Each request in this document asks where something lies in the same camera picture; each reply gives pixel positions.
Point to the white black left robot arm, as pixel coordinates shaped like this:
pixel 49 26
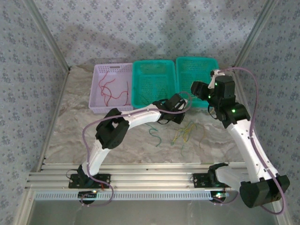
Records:
pixel 112 131

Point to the teal plastic basket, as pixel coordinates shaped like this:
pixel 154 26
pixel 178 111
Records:
pixel 150 77
pixel 187 75

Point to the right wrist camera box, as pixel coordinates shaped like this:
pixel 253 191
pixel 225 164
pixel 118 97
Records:
pixel 216 78

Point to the lilac plastic basket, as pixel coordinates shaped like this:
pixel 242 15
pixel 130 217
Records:
pixel 117 72

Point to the aluminium table side rail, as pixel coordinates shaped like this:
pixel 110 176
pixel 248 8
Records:
pixel 241 93
pixel 59 100

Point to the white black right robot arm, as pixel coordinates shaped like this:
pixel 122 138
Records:
pixel 243 145

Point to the small black controller board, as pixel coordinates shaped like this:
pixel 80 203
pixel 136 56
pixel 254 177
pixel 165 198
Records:
pixel 218 195
pixel 86 195

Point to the aluminium frame post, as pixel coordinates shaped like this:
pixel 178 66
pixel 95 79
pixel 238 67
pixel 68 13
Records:
pixel 255 35
pixel 47 37

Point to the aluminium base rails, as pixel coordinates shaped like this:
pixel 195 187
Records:
pixel 152 175

